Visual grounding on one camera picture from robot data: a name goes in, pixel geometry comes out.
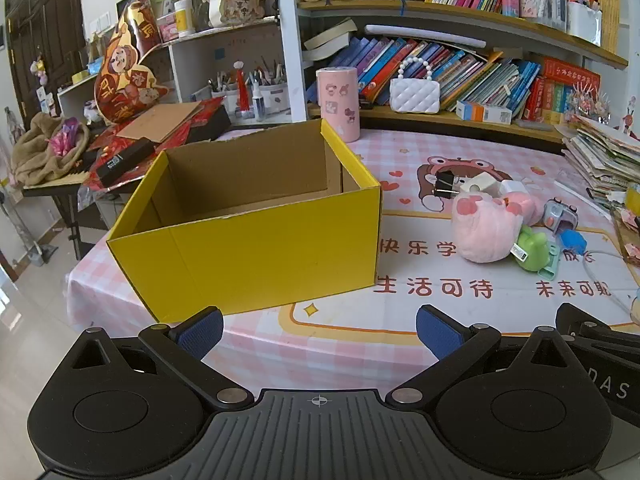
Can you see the red thick books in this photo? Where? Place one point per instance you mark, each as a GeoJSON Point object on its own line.
{"type": "Point", "coordinates": [565, 92]}

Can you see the white pen holder with pens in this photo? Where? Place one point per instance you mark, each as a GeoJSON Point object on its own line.
{"type": "Point", "coordinates": [272, 97]}

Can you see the white and orange box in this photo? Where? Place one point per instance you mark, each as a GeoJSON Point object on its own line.
{"type": "Point", "coordinates": [482, 111]}

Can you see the stack of papers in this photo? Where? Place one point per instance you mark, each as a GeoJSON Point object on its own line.
{"type": "Point", "coordinates": [605, 155]}

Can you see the black binder clip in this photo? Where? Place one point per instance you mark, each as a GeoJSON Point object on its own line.
{"type": "Point", "coordinates": [445, 185]}

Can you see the white quilted handbag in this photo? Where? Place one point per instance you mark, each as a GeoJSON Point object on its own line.
{"type": "Point", "coordinates": [415, 95]}

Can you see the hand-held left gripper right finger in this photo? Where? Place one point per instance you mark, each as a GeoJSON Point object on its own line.
{"type": "Point", "coordinates": [440, 332]}

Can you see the stacked lying books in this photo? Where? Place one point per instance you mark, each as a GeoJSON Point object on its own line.
{"type": "Point", "coordinates": [327, 40]}

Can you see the pink checked table mat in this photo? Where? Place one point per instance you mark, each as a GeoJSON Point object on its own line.
{"type": "Point", "coordinates": [400, 310]}

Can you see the red cartoon cutout decoration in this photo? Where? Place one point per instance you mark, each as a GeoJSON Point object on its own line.
{"type": "Point", "coordinates": [125, 70]}

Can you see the long black box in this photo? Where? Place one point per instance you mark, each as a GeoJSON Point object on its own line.
{"type": "Point", "coordinates": [122, 160]}

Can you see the wooden bookshelf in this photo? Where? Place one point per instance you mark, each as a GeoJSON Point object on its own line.
{"type": "Point", "coordinates": [290, 35]}

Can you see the black flat box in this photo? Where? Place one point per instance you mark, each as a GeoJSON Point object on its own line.
{"type": "Point", "coordinates": [212, 125]}

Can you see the green frog toy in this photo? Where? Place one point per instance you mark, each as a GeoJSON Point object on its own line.
{"type": "Point", "coordinates": [537, 252]}

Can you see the white cubby shelf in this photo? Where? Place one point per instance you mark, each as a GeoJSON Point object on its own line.
{"type": "Point", "coordinates": [200, 55]}

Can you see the yellow cardboard box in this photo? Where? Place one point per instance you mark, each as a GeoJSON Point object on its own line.
{"type": "Point", "coordinates": [250, 260]}

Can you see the red foil paper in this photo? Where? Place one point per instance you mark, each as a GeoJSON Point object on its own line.
{"type": "Point", "coordinates": [105, 150]}

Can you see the small white glue bottle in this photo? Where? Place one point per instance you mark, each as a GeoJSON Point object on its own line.
{"type": "Point", "coordinates": [258, 105]}

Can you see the white plug adapter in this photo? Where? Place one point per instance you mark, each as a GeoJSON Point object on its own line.
{"type": "Point", "coordinates": [511, 187]}

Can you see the dark wooden door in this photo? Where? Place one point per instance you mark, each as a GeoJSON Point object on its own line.
{"type": "Point", "coordinates": [45, 35]}

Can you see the white charger block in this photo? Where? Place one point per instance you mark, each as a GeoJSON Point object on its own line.
{"type": "Point", "coordinates": [480, 183]}

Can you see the brown cardboard sheet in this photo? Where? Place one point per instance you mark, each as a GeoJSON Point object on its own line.
{"type": "Point", "coordinates": [160, 122]}

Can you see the pink cartoon print canister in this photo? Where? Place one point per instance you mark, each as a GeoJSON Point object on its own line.
{"type": "Point", "coordinates": [340, 105]}

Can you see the pink small box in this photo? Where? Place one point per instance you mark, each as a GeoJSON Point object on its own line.
{"type": "Point", "coordinates": [167, 27]}

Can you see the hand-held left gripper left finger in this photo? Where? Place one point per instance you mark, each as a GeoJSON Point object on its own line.
{"type": "Point", "coordinates": [202, 332]}

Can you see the yellow books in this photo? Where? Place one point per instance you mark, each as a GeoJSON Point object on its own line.
{"type": "Point", "coordinates": [606, 10]}

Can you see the blue plug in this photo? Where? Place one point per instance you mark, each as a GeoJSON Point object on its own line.
{"type": "Point", "coordinates": [572, 241]}

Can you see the brown plush blanket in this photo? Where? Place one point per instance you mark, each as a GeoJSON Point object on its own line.
{"type": "Point", "coordinates": [32, 155]}

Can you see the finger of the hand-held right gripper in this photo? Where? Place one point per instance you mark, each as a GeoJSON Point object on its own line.
{"type": "Point", "coordinates": [590, 322]}

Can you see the row of blue books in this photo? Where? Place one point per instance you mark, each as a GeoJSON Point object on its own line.
{"type": "Point", "coordinates": [465, 75]}

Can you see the white stationery holder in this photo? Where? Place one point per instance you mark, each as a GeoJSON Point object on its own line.
{"type": "Point", "coordinates": [584, 22]}

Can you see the white jar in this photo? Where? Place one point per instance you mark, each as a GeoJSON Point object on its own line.
{"type": "Point", "coordinates": [184, 17]}

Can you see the pink plush toy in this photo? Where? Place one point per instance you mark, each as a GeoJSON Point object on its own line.
{"type": "Point", "coordinates": [482, 232]}

